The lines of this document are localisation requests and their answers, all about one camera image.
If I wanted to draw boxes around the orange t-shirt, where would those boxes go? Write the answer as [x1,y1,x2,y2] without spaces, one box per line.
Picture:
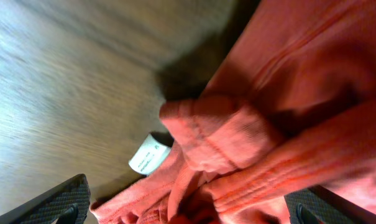
[90,0,376,223]

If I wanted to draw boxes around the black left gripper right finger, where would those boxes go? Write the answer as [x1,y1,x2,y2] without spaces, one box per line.
[284,186,376,224]

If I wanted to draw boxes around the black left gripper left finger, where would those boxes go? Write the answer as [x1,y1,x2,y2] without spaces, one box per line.
[0,174,91,224]

